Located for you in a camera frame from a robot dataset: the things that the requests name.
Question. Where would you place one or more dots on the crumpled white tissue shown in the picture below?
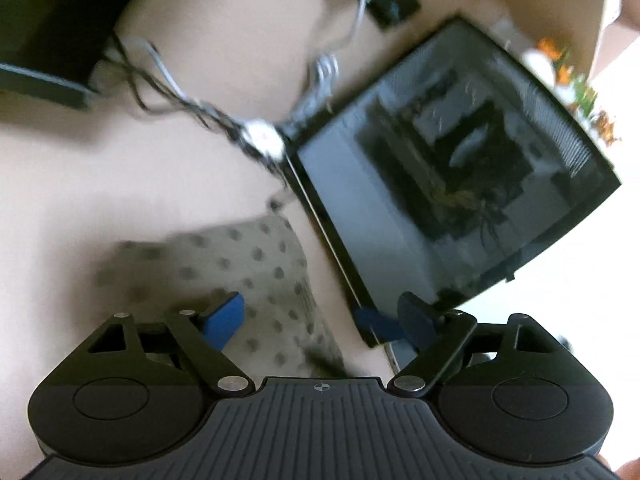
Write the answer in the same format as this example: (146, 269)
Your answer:
(262, 140)

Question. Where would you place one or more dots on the olive dotted garment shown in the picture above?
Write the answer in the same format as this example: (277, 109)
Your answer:
(250, 265)

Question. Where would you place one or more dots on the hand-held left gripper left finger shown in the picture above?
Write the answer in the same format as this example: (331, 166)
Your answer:
(225, 317)

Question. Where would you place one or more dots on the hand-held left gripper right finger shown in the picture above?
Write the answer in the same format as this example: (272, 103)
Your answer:
(417, 320)

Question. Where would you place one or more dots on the black computer monitor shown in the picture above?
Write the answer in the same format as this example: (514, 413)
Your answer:
(50, 20)

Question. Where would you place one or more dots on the orange artificial flowers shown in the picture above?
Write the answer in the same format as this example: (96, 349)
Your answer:
(582, 90)

